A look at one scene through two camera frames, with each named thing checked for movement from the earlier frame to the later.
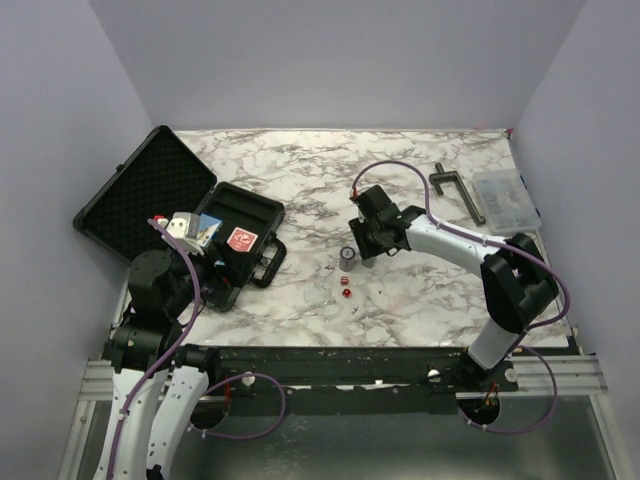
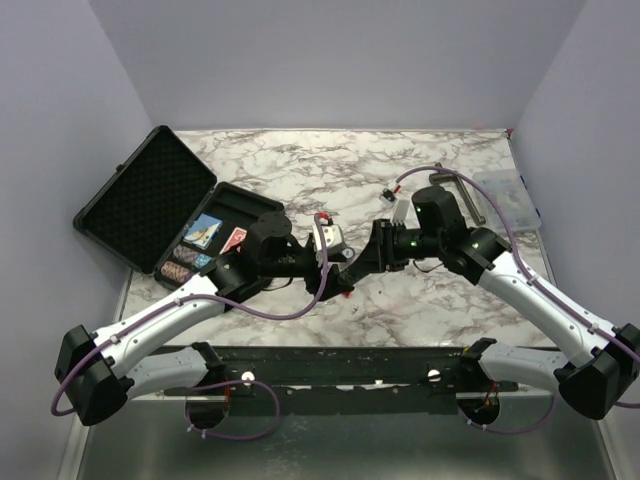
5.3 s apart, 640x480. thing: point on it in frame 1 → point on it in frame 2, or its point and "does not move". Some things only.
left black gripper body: [215, 274] → [297, 262]
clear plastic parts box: [505, 202] does not move
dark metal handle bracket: [440, 176] does not move
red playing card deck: [242, 240] does not move
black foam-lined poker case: [239, 227] does not move
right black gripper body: [368, 238] → [415, 243]
